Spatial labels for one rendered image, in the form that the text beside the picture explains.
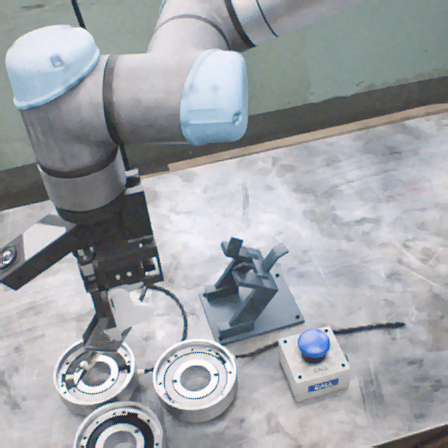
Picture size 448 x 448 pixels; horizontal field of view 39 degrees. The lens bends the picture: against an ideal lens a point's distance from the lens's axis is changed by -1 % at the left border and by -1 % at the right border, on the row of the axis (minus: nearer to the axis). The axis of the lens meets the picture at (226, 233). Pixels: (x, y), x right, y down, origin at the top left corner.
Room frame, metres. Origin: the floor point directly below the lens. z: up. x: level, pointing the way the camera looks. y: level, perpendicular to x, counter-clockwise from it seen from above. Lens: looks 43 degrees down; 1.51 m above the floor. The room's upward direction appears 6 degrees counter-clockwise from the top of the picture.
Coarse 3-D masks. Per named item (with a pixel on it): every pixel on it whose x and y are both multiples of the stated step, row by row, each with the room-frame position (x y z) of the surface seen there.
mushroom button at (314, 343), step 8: (312, 328) 0.49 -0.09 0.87; (304, 336) 0.48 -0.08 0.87; (312, 336) 0.47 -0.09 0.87; (320, 336) 0.47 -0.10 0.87; (328, 336) 0.48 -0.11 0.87; (304, 344) 0.47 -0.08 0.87; (312, 344) 0.46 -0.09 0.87; (320, 344) 0.46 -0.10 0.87; (328, 344) 0.46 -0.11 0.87; (304, 352) 0.46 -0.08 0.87; (312, 352) 0.45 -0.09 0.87; (320, 352) 0.45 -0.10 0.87
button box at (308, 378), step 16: (288, 336) 0.50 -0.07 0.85; (288, 352) 0.48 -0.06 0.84; (336, 352) 0.47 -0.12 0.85; (288, 368) 0.46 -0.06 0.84; (304, 368) 0.45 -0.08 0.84; (320, 368) 0.45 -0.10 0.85; (336, 368) 0.45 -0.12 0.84; (304, 384) 0.43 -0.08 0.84; (320, 384) 0.44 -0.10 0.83; (336, 384) 0.44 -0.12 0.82; (304, 400) 0.43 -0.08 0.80
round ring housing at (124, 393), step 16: (64, 352) 0.51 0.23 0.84; (80, 352) 0.52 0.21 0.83; (128, 352) 0.51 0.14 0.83; (64, 368) 0.50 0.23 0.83; (96, 368) 0.50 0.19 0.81; (112, 368) 0.49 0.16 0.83; (64, 384) 0.47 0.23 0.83; (80, 384) 0.47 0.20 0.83; (112, 384) 0.47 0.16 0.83; (128, 384) 0.46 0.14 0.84; (64, 400) 0.45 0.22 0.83; (80, 400) 0.45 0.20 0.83; (112, 400) 0.44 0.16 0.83; (128, 400) 0.46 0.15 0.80
